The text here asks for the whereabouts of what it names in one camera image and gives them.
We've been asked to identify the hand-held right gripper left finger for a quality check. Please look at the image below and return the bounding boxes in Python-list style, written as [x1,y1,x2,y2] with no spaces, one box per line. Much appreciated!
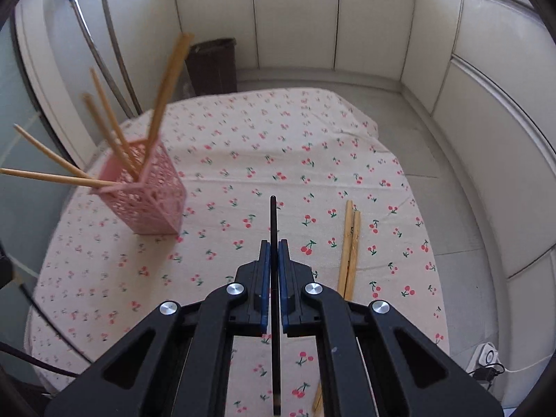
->
[43,240,272,417]

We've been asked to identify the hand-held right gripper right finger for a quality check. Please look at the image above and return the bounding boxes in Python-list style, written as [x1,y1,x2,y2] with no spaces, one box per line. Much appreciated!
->
[279,239,505,417]

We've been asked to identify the black chopstick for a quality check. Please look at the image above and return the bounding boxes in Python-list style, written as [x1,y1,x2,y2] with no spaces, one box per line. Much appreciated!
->
[269,195,282,416]

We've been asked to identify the pink perforated utensil basket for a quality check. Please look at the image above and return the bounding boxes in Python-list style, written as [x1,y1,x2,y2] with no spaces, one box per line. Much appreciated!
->
[89,138,187,236]

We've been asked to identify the wooden chopstick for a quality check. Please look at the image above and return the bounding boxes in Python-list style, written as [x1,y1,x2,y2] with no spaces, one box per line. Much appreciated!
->
[145,35,188,157]
[312,211,362,412]
[0,167,126,188]
[336,200,354,292]
[13,124,94,180]
[82,93,137,174]
[150,32,195,155]
[89,67,142,181]

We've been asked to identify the cherry print tablecloth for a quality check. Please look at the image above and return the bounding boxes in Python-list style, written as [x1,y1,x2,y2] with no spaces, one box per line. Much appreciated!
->
[24,87,450,417]

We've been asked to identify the brown trash bin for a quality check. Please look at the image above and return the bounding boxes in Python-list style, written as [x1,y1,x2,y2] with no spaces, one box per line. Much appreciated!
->
[185,38,238,96]

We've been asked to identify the white power strip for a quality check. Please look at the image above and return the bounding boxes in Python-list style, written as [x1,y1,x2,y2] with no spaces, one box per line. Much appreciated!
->
[467,342,500,376]

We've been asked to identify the black power adapter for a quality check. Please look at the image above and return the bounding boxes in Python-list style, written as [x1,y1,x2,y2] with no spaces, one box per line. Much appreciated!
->
[471,367,507,394]

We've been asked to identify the metal pole with blue cap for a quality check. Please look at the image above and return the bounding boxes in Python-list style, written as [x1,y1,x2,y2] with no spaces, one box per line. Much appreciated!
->
[61,0,136,119]

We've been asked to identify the black cable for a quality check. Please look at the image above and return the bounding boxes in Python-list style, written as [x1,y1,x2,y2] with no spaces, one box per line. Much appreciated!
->
[13,276,93,363]
[0,342,81,378]

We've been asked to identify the white cable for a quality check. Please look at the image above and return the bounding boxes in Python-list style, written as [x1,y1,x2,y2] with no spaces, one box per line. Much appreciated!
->
[499,354,549,374]

